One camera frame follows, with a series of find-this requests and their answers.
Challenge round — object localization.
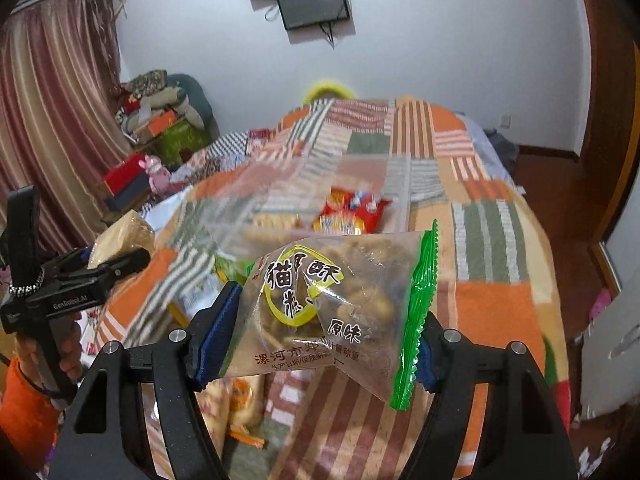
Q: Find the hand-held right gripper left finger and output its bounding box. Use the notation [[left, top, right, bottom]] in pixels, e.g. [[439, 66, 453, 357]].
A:
[[47, 280, 242, 480]]

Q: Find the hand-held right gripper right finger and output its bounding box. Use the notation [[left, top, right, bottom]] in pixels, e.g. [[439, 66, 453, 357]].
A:
[[400, 310, 585, 480]]

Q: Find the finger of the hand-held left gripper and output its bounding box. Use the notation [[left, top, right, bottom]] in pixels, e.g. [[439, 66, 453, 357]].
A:
[[87, 247, 152, 281]]

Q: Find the clear snack packet green edge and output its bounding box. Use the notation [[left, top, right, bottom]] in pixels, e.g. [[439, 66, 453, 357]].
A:
[[220, 220, 441, 411]]

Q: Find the clear plastic container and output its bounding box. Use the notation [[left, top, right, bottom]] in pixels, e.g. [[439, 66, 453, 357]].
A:
[[197, 152, 414, 261]]

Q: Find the person's left forearm orange sleeve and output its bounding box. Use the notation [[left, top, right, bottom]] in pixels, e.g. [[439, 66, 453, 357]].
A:
[[0, 355, 65, 467]]

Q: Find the person's left hand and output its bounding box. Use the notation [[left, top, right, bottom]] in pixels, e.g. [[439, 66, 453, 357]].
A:
[[15, 310, 84, 393]]

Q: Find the tan bread packet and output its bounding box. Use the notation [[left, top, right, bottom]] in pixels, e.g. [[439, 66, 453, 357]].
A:
[[87, 210, 157, 271]]

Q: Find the dark grey box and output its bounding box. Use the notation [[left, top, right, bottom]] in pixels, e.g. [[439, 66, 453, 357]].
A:
[[102, 185, 152, 212]]

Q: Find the orange yellow snack packet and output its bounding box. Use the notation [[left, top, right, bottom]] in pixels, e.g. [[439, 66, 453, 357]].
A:
[[205, 375, 267, 449]]

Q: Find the red box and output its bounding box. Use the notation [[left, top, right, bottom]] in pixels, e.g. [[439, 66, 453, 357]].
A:
[[102, 152, 151, 196]]

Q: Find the pink toy rabbit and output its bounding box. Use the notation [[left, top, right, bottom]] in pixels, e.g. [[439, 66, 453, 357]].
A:
[[142, 155, 174, 196]]

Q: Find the orange striped patchwork blanket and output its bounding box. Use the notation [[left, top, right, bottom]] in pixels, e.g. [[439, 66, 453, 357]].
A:
[[90, 95, 572, 480]]

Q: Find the orange cardboard box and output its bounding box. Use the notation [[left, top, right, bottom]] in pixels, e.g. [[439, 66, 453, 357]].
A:
[[140, 110, 179, 141]]

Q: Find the checkered patchwork quilt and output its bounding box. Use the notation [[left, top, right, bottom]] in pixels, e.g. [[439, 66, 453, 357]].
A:
[[175, 130, 281, 187]]

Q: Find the striped brown curtain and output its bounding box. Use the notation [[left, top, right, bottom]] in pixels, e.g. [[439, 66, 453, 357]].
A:
[[0, 0, 132, 256]]

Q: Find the red snack packet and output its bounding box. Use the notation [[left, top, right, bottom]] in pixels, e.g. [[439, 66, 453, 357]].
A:
[[312, 187, 392, 236]]

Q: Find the patterned cushion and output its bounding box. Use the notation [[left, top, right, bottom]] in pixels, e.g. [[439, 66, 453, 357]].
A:
[[127, 70, 169, 94]]

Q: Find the white sliding wardrobe door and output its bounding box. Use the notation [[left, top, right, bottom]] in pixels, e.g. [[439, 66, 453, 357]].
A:
[[580, 240, 640, 411]]

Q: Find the grey bed sheet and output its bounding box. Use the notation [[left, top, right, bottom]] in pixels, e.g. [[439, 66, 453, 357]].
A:
[[457, 112, 519, 181]]

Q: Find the yellow foam arch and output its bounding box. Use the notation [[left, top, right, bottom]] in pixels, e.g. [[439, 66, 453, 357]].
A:
[[305, 79, 357, 103]]

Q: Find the brown wooden door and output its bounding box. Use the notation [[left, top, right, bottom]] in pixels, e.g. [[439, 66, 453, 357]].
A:
[[570, 0, 640, 286]]

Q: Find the small black wall monitor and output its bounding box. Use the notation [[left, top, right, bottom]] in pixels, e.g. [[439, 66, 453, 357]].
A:
[[275, 0, 351, 31]]

